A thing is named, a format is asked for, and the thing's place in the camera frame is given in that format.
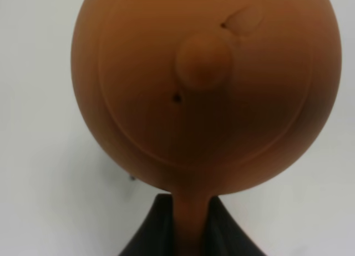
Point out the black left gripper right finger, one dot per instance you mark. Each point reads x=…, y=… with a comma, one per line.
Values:
x=223, y=236

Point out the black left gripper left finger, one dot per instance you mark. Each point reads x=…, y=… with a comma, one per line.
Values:
x=155, y=237

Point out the brown clay teapot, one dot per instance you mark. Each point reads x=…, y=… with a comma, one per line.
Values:
x=202, y=98

